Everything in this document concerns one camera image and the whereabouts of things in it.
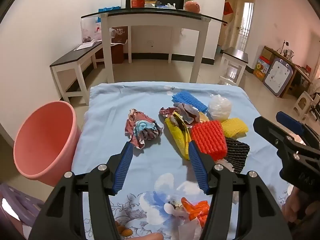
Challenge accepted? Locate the dark brown carton box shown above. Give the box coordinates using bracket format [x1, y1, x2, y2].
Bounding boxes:
[110, 26, 128, 64]

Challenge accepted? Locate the person's right hand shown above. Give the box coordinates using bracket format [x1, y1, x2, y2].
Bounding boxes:
[282, 187, 310, 227]

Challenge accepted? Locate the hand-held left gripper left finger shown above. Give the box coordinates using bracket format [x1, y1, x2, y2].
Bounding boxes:
[28, 141, 134, 240]

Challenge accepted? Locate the orange pink ball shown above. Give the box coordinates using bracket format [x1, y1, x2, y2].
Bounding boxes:
[184, 1, 201, 13]

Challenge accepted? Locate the blue foam fruit net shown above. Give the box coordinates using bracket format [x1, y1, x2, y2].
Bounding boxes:
[172, 90, 208, 113]

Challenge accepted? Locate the light blue floral blanket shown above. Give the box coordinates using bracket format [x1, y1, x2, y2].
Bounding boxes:
[71, 81, 298, 240]

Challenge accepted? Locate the orange plastic scrap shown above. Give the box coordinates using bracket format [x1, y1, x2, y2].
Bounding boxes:
[180, 197, 210, 228]

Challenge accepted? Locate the children's drawing board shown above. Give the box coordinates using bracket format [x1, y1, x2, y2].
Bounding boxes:
[262, 57, 297, 98]

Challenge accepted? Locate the clear plastic bag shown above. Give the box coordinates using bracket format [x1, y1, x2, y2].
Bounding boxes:
[80, 17, 95, 43]

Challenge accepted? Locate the colourful carton box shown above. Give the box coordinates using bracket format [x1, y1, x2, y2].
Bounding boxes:
[253, 55, 272, 82]

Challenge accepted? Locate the yellow foam fruit net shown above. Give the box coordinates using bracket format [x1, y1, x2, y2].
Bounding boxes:
[221, 117, 250, 138]

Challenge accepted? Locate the red white plastic bag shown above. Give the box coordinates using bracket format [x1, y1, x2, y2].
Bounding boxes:
[93, 21, 103, 42]

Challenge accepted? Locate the black-topped white bench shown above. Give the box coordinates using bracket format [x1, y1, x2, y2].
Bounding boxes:
[49, 40, 104, 105]

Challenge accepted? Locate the white plastic stool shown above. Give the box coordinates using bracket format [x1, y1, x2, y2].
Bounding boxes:
[293, 91, 315, 122]

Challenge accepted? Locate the pile of almonds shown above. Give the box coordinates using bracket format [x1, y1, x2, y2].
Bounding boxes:
[115, 221, 132, 237]

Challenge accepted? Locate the pink plastic bucket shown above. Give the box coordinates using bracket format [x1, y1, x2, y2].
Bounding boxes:
[13, 101, 82, 187]

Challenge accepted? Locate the low wooden desk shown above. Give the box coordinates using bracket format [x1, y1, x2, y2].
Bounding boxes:
[264, 45, 313, 98]

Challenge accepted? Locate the purple plastic stool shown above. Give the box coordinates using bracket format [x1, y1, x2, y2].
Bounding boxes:
[0, 182, 45, 230]

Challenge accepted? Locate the red foam fruit net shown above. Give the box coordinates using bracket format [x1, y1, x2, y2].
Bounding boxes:
[190, 120, 228, 161]

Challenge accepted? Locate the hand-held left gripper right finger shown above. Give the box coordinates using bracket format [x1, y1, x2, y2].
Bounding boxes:
[189, 141, 293, 240]

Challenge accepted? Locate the small black-topped white stool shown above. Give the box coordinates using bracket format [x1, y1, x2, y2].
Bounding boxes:
[217, 47, 249, 87]

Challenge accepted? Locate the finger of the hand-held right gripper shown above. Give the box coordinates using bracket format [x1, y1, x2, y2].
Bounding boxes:
[276, 111, 320, 147]
[253, 116, 300, 155]

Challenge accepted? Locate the white table with glass top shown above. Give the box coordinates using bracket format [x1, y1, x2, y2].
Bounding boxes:
[80, 6, 228, 83]

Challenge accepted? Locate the white paper sheet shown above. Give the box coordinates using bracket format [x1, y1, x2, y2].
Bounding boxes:
[74, 42, 97, 52]

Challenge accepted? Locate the yellow plastic bag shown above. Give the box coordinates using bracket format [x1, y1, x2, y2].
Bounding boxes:
[164, 112, 193, 161]

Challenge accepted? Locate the black foam fruit net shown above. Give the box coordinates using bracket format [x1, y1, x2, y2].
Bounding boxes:
[220, 137, 250, 174]

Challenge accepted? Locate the blue bag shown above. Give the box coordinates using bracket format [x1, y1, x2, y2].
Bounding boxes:
[98, 5, 122, 13]

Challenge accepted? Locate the crumpled maroon grey wrapper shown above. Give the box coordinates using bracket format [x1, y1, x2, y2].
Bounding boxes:
[159, 102, 200, 126]

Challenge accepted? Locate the colourful snack wrapper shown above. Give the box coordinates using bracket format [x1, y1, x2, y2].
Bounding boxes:
[124, 109, 163, 151]

